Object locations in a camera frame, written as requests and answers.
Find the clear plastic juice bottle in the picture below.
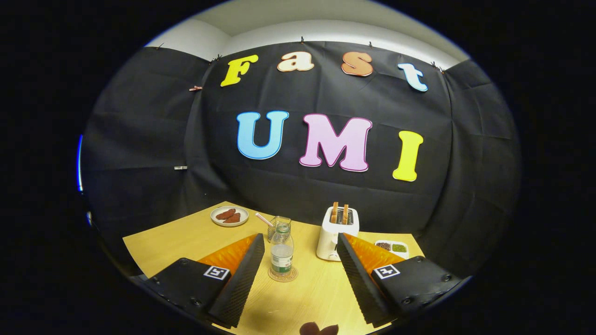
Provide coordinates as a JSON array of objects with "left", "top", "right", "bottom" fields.
[{"left": 271, "top": 223, "right": 295, "bottom": 278}]

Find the wooden table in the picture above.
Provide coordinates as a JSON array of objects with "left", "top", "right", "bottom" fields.
[{"left": 122, "top": 201, "right": 425, "bottom": 335}]

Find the round cork coaster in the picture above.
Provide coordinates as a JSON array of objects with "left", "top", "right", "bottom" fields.
[{"left": 268, "top": 266, "right": 298, "bottom": 282}]

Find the white toaster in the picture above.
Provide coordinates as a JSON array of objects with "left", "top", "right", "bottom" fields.
[{"left": 316, "top": 206, "right": 360, "bottom": 262}]

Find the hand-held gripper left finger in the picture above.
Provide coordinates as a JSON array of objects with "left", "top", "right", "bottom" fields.
[{"left": 145, "top": 233, "right": 265, "bottom": 328}]

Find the white divided snack dish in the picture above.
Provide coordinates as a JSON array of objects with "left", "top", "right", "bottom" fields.
[{"left": 375, "top": 240, "right": 409, "bottom": 260}]

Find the ribbed clear glass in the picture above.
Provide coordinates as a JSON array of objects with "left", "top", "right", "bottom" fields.
[{"left": 267, "top": 216, "right": 292, "bottom": 242}]

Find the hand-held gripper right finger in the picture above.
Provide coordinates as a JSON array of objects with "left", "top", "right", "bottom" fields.
[{"left": 336, "top": 233, "right": 464, "bottom": 328}]

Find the white round plate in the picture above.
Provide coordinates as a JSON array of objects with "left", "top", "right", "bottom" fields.
[{"left": 210, "top": 206, "right": 250, "bottom": 228}]

